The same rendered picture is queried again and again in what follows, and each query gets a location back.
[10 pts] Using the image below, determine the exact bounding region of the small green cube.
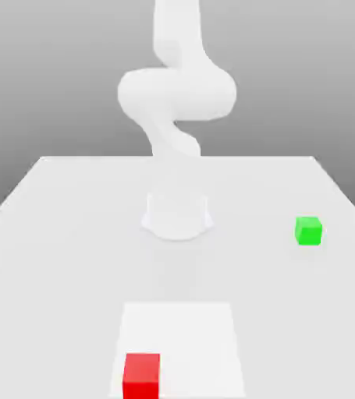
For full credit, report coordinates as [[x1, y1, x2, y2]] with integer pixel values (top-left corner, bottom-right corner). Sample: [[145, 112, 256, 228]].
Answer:
[[294, 216, 324, 246]]

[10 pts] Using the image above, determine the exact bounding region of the small red cube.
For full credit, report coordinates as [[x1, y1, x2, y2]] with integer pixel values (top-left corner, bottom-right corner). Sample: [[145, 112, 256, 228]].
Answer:
[[122, 352, 162, 399]]

